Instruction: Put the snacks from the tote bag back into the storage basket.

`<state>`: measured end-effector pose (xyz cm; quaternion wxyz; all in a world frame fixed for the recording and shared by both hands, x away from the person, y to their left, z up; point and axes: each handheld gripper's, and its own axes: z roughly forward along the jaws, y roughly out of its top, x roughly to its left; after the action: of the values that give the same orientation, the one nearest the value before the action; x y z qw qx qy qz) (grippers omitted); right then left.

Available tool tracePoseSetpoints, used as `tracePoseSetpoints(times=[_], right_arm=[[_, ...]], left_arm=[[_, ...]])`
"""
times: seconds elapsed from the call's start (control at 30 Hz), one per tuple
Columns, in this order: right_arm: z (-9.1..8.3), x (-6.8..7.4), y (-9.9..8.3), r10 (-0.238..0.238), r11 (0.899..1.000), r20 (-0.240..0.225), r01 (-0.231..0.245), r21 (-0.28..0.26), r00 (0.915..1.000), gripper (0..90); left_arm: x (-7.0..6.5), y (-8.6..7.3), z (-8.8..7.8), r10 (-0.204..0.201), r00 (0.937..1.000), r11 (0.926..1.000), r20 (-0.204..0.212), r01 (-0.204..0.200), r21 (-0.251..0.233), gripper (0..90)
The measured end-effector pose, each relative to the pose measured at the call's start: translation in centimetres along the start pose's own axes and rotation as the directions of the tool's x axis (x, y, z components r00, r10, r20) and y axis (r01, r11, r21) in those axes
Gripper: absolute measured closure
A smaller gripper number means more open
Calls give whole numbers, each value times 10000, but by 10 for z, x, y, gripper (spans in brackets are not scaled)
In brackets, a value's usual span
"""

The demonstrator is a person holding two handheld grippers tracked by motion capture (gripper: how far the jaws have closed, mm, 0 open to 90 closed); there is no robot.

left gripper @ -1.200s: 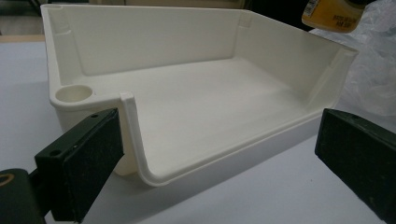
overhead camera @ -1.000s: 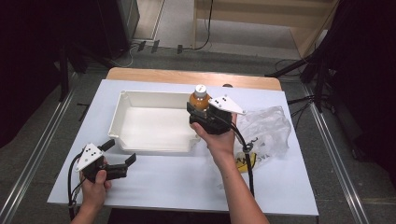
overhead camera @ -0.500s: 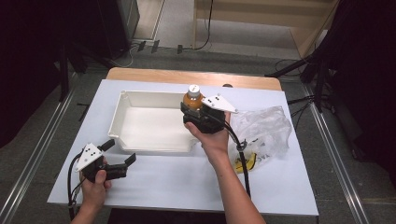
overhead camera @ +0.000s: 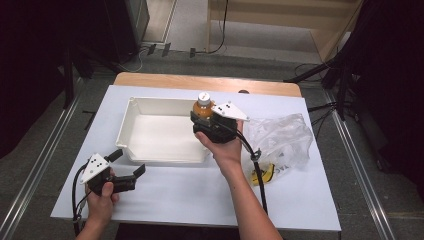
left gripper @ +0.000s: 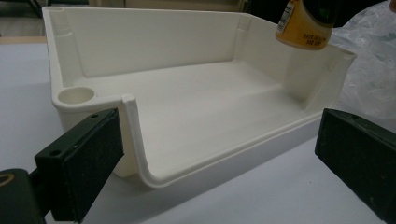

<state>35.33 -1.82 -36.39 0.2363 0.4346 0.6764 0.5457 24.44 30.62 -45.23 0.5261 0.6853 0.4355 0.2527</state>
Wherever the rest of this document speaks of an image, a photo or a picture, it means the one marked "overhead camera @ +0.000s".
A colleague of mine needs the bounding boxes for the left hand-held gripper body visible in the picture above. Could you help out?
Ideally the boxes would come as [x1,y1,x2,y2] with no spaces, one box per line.
[78,152,138,198]

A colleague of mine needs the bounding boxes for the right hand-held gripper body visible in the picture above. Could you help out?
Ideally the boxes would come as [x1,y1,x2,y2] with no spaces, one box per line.
[190,101,251,145]

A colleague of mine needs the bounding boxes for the orange bottle with white cap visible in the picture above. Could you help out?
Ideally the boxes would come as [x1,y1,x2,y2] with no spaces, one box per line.
[192,91,216,121]

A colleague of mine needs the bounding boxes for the white plastic bin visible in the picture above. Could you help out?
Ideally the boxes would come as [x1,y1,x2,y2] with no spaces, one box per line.
[115,96,213,165]

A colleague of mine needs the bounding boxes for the clear plastic bag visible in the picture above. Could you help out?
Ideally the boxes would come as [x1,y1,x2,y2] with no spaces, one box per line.
[241,113,315,187]

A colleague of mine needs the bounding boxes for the person's right hand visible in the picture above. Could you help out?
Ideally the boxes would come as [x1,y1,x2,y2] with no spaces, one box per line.
[194,119,245,175]

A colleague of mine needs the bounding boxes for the person's left hand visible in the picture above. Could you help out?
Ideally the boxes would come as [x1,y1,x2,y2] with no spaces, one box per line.
[84,168,121,228]

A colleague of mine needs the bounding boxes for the wooden table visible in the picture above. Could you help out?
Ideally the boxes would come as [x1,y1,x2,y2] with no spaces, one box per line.
[113,71,303,99]

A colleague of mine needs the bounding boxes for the black metal stand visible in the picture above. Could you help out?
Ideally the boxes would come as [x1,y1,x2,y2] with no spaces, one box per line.
[62,44,114,110]

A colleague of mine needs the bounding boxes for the black cabinet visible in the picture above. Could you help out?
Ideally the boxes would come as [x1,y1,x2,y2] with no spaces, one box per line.
[102,0,151,65]

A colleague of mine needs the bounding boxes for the black curtain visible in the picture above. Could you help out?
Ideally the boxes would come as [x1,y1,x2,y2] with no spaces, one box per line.
[0,0,111,159]
[346,0,424,199]

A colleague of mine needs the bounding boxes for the black tripod stand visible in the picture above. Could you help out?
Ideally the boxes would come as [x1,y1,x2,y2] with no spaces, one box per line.
[283,49,356,122]

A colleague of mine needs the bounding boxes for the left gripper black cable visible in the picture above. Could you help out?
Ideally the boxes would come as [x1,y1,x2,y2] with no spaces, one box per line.
[71,163,90,237]

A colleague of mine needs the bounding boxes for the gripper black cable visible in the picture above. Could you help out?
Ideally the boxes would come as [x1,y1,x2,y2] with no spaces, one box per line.
[71,163,90,237]
[229,124,270,216]

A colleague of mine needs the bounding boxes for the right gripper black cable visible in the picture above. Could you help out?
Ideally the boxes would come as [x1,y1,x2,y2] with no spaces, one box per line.
[229,124,270,216]

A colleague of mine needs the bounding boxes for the white floor cable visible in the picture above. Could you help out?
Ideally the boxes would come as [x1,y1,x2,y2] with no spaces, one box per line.
[123,44,149,73]

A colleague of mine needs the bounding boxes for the metal floor rail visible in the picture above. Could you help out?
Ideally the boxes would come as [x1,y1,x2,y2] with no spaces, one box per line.
[0,93,82,240]
[324,91,398,240]

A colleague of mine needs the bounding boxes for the black hanging cable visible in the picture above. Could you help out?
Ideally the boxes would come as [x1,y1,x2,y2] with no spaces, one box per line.
[194,0,230,55]

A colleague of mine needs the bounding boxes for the black floor cables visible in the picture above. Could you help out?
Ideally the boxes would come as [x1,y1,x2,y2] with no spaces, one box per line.
[294,62,338,138]

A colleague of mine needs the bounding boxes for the light wooden shelf frame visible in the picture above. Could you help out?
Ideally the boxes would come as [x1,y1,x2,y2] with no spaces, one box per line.
[206,0,365,64]

